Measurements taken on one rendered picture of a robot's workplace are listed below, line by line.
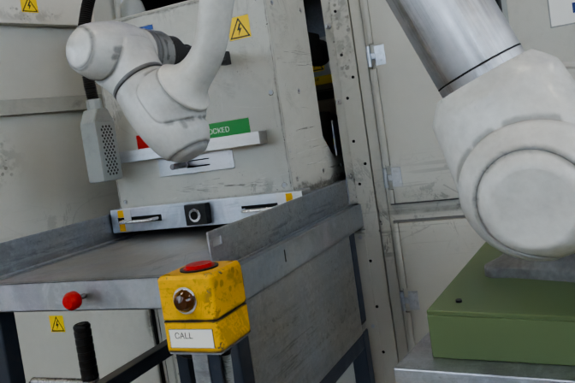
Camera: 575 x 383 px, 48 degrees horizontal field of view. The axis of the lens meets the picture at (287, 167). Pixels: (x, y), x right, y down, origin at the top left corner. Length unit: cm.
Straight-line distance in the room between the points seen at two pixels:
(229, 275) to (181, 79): 37
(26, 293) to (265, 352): 47
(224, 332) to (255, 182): 71
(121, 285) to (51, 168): 70
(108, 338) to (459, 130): 164
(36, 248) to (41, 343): 86
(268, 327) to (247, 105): 53
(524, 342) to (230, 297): 35
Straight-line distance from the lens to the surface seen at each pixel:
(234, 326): 84
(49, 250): 156
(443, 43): 71
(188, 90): 106
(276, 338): 123
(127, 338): 211
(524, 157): 63
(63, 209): 183
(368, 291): 170
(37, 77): 183
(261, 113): 146
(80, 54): 113
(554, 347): 81
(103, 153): 158
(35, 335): 237
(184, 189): 158
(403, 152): 159
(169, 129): 107
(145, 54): 114
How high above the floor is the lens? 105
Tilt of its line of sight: 3 degrees down
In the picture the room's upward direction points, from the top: 8 degrees counter-clockwise
